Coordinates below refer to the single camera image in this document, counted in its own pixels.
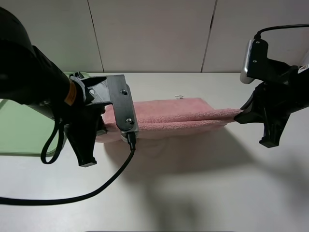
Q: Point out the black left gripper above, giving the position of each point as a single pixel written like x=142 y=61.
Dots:
x=28 y=77

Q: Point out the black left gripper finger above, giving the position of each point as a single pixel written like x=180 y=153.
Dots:
x=82 y=129

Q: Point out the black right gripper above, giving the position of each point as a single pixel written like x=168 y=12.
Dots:
x=275 y=102

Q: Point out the pink terry towel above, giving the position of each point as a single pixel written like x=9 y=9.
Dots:
x=160 y=119

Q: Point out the green plastic tray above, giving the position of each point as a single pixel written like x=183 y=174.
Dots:
x=23 y=131

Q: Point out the white towel label tag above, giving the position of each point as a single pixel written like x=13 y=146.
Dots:
x=179 y=96

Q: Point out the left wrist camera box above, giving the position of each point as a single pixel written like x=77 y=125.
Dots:
x=113 y=91

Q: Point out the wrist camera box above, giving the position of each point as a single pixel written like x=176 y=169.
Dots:
x=258 y=66
x=113 y=91

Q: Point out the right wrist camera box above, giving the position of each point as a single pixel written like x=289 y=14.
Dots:
x=258 y=66

